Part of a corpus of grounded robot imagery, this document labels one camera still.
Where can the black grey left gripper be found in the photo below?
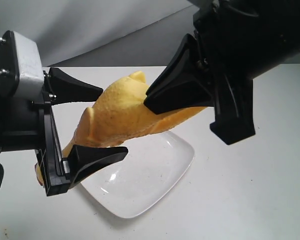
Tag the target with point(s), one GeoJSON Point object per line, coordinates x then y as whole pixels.
{"type": "Point", "coordinates": [26, 117]}

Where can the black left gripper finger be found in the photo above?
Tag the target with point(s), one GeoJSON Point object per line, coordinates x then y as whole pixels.
{"type": "Point", "coordinates": [84, 161]}

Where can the yellow rubber chicken toy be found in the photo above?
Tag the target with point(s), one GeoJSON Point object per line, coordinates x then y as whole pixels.
{"type": "Point", "coordinates": [119, 114]}

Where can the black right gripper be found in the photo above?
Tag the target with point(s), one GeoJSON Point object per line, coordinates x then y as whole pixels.
{"type": "Point", "coordinates": [246, 38]}

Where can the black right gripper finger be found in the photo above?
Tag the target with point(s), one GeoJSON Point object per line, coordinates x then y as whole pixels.
{"type": "Point", "coordinates": [182, 84]}

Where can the grey backdrop cloth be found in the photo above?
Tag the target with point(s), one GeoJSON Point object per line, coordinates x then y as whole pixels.
{"type": "Point", "coordinates": [63, 29]}

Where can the white square ceramic plate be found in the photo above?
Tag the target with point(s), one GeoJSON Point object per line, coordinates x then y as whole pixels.
{"type": "Point", "coordinates": [153, 166]}

